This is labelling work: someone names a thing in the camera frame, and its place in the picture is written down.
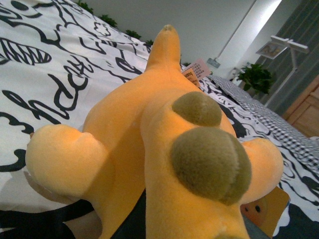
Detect orange plush dinosaur toy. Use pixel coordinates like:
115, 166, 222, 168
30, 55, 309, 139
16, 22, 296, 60
25, 25, 283, 239

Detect green potted plant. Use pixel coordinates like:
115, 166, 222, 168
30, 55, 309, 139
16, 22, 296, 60
237, 63, 273, 95

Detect black and white patterned bedsheet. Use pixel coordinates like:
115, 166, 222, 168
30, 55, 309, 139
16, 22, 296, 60
0, 0, 319, 239

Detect checkered grey pillow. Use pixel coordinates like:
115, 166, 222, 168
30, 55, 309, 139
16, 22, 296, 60
208, 76, 319, 173

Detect white floor lamp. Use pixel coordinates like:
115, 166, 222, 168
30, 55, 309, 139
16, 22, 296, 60
256, 35, 310, 107

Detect yellow toy hang tag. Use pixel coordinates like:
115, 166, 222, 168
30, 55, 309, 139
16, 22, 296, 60
240, 187, 290, 239

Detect wooden bed headboard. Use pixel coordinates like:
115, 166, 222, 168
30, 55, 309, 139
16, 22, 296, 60
283, 76, 319, 137

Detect grey curtain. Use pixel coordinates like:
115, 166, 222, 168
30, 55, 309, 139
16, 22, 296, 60
255, 0, 319, 115

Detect wall power socket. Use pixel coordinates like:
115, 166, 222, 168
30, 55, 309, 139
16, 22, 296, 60
207, 58, 220, 69

